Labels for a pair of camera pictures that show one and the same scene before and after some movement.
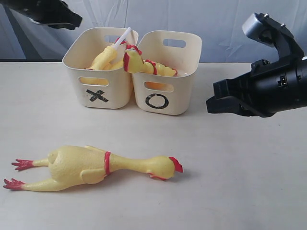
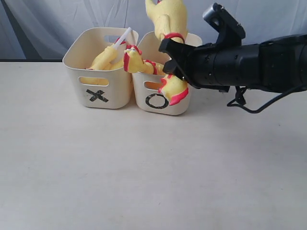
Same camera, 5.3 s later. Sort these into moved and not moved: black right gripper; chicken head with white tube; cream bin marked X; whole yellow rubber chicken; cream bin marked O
Moved: black right gripper
Not moved: chicken head with white tube; whole yellow rubber chicken; cream bin marked X; cream bin marked O
